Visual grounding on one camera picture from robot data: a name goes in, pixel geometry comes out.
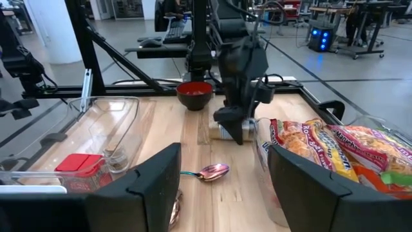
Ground furikake seasoning glass jar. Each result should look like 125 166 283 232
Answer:
208 118 258 142

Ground black computer blue lights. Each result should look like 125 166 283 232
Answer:
308 24 334 53

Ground wide clear plastic bin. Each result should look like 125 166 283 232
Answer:
0 95 141 194

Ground narrow clear plastic bin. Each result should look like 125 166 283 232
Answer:
252 114 412 228

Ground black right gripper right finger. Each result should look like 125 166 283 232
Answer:
267 144 412 232

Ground black table clamp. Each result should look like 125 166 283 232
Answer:
317 100 346 122

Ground silver metal bracket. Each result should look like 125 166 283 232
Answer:
79 68 94 113

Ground red paprika tin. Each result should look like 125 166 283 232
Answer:
53 153 112 193

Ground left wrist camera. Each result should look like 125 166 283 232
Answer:
254 82 276 104

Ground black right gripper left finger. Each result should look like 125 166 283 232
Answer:
0 142 182 232

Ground roast beef ramen packet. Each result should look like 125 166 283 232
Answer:
269 118 360 183

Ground red black bowl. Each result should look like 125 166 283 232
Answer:
176 81 214 112

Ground white building column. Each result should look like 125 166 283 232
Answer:
24 0 83 65

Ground pink iridescent metal spoon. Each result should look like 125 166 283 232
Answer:
180 163 230 183

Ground black metal table frame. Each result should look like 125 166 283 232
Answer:
0 0 347 175

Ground black keyboard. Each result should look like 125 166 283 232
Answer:
162 24 187 44

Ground orange ramen packet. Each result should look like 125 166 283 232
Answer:
350 162 412 201

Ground small cork-stoppered glass jar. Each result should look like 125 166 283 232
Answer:
103 145 129 174

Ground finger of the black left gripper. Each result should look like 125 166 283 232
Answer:
213 107 245 146

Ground person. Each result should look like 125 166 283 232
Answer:
154 0 194 32
344 0 373 48

